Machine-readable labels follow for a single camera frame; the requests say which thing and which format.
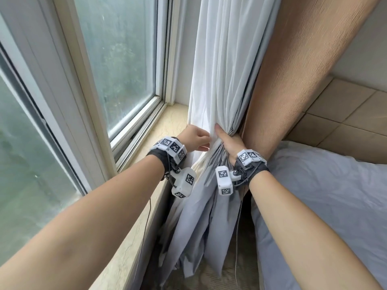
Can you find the wide window glass pane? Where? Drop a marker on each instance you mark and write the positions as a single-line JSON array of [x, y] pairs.
[[27, 166]]

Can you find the brown curtain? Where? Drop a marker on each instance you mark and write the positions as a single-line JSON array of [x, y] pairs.
[[296, 81]]

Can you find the grey bed sheet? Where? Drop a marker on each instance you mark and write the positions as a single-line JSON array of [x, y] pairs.
[[326, 190]]

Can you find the person's left forearm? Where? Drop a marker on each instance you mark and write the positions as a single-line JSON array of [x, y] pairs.
[[90, 220]]

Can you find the person's right thumb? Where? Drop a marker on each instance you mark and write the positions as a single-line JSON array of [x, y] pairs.
[[221, 132]]

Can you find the person's right hand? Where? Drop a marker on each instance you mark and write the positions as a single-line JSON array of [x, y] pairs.
[[234, 146]]

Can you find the grey curtain lining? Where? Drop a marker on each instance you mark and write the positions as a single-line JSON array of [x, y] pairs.
[[208, 220]]

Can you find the person's left hand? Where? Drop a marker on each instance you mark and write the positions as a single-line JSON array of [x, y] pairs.
[[190, 138]]

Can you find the white window frame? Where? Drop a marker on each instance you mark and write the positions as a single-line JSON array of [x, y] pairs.
[[78, 96]]

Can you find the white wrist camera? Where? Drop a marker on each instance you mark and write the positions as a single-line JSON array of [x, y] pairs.
[[224, 180], [184, 182]]

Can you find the white marker wrist tracker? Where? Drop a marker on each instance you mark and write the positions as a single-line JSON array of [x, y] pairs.
[[171, 147], [250, 157]]

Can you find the person's right forearm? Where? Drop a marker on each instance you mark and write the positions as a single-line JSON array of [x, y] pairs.
[[299, 232]]

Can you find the white sheer curtain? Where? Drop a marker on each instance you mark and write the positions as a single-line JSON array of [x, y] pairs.
[[223, 72]]

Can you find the person's left fingers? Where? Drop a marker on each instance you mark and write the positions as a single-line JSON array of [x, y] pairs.
[[203, 138]]

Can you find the narrow window glass pane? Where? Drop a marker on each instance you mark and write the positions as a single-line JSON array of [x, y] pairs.
[[121, 57]]

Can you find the beige marble window sill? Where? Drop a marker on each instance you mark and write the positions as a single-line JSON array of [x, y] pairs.
[[160, 129]]

